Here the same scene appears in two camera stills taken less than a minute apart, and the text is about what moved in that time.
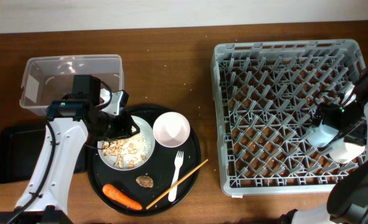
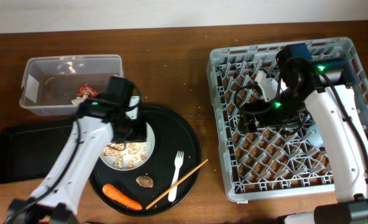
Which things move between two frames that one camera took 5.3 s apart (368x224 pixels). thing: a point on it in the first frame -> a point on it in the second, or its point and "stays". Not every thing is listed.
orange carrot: [114, 193] stays
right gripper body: [349, 120] -> [279, 111]
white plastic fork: [178, 163] stays
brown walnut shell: [145, 181] stays
